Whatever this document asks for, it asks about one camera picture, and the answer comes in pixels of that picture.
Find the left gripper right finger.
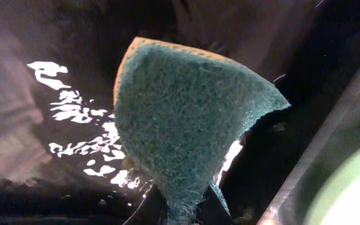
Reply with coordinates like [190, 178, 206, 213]
[196, 184, 233, 225]

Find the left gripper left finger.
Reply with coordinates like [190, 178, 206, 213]
[122, 184, 168, 225]

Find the green yellow sponge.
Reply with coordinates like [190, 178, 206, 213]
[114, 37, 289, 224]

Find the light blue plate front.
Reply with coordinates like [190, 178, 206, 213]
[301, 136, 360, 225]

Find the black rectangular tray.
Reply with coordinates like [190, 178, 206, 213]
[0, 0, 360, 224]

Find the black round tray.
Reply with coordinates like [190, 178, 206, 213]
[258, 68, 360, 225]

